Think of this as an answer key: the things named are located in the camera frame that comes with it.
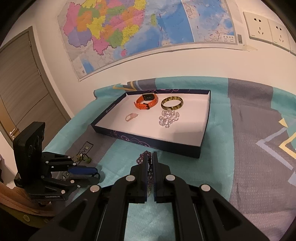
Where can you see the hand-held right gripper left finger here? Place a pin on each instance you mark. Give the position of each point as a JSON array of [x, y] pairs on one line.
[[138, 183]]

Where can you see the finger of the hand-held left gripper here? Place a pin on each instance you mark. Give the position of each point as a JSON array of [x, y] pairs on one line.
[[83, 170], [85, 180]]

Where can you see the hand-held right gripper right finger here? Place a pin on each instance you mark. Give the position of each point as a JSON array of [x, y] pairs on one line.
[[161, 183]]

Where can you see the green bead dark loop charm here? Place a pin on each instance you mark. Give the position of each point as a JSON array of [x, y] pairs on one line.
[[81, 158]]

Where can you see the navy cardboard box tray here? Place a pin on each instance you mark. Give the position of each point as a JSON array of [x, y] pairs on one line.
[[185, 129]]

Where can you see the pink stone pendant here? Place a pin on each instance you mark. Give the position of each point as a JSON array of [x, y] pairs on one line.
[[127, 118]]

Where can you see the tortoiseshell bangle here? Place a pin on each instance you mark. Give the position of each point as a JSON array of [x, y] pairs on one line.
[[172, 108]]

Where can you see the orange smart watch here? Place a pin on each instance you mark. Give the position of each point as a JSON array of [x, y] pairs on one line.
[[140, 100]]

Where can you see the person's left forearm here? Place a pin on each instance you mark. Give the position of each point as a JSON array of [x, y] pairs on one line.
[[13, 199]]

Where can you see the grey-brown door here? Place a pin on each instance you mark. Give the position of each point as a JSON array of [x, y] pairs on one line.
[[23, 81]]

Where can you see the teal grey printed tablecloth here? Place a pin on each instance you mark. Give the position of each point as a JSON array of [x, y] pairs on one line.
[[231, 148]]

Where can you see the dark olive clothing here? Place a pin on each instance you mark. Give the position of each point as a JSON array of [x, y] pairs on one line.
[[20, 226]]

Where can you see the colourful wall map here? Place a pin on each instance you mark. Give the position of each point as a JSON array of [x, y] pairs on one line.
[[138, 27]]

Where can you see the white wall socket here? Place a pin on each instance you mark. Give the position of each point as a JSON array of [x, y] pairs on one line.
[[256, 25], [279, 32]]

